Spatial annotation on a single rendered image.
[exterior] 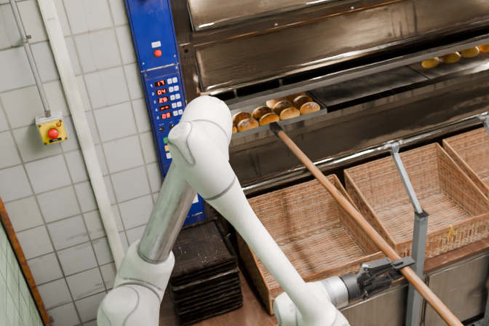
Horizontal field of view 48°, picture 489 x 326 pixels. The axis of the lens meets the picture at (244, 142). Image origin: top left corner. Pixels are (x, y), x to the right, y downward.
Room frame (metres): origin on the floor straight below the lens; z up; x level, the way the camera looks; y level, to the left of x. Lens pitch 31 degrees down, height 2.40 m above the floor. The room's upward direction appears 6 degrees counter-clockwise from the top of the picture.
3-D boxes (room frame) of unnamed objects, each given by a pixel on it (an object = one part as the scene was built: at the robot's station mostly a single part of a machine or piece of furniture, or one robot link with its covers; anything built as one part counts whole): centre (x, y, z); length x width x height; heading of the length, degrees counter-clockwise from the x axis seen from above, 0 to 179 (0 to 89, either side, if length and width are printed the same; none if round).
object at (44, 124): (1.85, 0.72, 1.46); 0.10 x 0.07 x 0.10; 107
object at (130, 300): (1.13, 0.40, 1.17); 0.18 x 0.16 x 0.22; 174
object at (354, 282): (1.15, -0.28, 1.20); 0.09 x 0.07 x 0.08; 107
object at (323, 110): (2.32, -0.08, 1.19); 0.55 x 0.36 x 0.03; 107
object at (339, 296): (1.13, -0.21, 1.20); 0.09 x 0.06 x 0.09; 17
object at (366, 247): (1.91, -0.23, 0.72); 0.56 x 0.49 x 0.28; 106
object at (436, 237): (2.09, -0.80, 0.72); 0.56 x 0.49 x 0.28; 107
